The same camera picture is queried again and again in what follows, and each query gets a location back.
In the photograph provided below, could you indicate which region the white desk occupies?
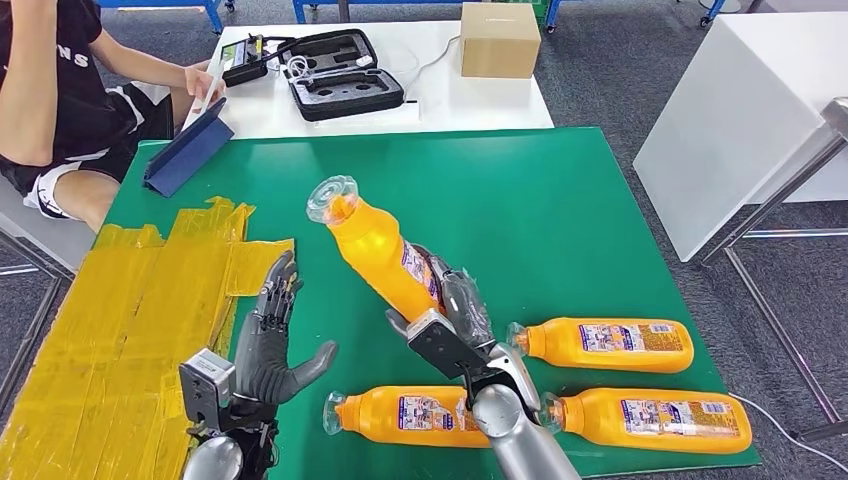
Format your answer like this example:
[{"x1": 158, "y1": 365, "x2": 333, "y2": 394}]
[{"x1": 210, "y1": 19, "x2": 555, "y2": 140}]

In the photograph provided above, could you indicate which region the black handheld device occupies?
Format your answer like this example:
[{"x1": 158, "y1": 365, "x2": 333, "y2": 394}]
[{"x1": 219, "y1": 34, "x2": 296, "y2": 88}]

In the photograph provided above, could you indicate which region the black foam-lined case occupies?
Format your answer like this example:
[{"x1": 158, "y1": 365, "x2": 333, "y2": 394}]
[{"x1": 278, "y1": 28, "x2": 405, "y2": 123}]

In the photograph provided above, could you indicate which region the green table mat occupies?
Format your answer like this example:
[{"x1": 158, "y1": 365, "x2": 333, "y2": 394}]
[{"x1": 99, "y1": 127, "x2": 762, "y2": 480}]

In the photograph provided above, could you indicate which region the thin white cable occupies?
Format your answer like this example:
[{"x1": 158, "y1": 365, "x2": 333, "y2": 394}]
[{"x1": 402, "y1": 34, "x2": 462, "y2": 101}]

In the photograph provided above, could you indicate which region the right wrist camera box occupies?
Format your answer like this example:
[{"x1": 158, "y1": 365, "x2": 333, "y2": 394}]
[{"x1": 405, "y1": 308, "x2": 495, "y2": 399}]

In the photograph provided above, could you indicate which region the blue folio case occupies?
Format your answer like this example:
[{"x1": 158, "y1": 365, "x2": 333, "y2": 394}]
[{"x1": 143, "y1": 97, "x2": 235, "y2": 198}]

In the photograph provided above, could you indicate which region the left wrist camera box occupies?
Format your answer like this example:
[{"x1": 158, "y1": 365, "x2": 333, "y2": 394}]
[{"x1": 178, "y1": 349, "x2": 236, "y2": 425}]

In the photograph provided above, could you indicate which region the handheld tablet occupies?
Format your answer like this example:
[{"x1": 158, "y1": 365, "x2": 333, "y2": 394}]
[{"x1": 182, "y1": 56, "x2": 225, "y2": 130}]

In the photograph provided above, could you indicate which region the person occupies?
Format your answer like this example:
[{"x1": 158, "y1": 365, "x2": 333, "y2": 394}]
[{"x1": 0, "y1": 0, "x2": 227, "y2": 233}]

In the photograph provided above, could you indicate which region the cardboard box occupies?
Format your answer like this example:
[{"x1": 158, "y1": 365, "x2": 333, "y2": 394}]
[{"x1": 460, "y1": 1, "x2": 543, "y2": 79}]

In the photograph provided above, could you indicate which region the long white cable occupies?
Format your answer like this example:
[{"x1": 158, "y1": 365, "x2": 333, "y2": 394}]
[{"x1": 728, "y1": 392, "x2": 848, "y2": 473}]

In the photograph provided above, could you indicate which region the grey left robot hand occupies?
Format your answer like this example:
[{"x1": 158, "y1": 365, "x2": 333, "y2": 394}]
[{"x1": 231, "y1": 250, "x2": 339, "y2": 407}]

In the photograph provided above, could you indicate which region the coiled white charging cable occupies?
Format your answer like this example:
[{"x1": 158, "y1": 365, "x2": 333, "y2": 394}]
[{"x1": 286, "y1": 54, "x2": 376, "y2": 84}]

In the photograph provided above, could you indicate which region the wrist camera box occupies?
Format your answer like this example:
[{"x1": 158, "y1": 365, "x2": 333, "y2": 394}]
[
  {"x1": 178, "y1": 349, "x2": 236, "y2": 425},
  {"x1": 405, "y1": 308, "x2": 495, "y2": 399}
]

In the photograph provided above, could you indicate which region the steel table frame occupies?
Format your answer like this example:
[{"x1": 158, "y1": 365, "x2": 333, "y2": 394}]
[{"x1": 698, "y1": 97, "x2": 848, "y2": 444}]

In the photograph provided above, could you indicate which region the large white table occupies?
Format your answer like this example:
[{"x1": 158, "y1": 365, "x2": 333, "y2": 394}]
[{"x1": 632, "y1": 11, "x2": 848, "y2": 264}]

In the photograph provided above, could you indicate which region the person's left hand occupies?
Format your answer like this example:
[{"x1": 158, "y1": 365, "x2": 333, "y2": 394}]
[{"x1": 184, "y1": 62, "x2": 227, "y2": 104}]

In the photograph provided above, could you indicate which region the yellow tape sheet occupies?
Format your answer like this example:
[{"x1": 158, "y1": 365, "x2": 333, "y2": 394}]
[{"x1": 0, "y1": 195, "x2": 297, "y2": 480}]

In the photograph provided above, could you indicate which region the blue metal frame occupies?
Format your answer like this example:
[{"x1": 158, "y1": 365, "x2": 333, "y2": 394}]
[
  {"x1": 544, "y1": 0, "x2": 728, "y2": 31},
  {"x1": 97, "y1": 0, "x2": 225, "y2": 34}
]

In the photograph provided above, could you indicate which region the orange Tide detergent bottle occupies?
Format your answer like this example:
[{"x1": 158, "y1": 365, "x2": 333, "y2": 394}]
[
  {"x1": 322, "y1": 386, "x2": 492, "y2": 450},
  {"x1": 506, "y1": 316, "x2": 695, "y2": 374},
  {"x1": 305, "y1": 175, "x2": 446, "y2": 326},
  {"x1": 539, "y1": 387, "x2": 753, "y2": 456}
]

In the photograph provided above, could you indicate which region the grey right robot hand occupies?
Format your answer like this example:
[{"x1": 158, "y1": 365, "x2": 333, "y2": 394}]
[{"x1": 385, "y1": 245, "x2": 497, "y2": 354}]

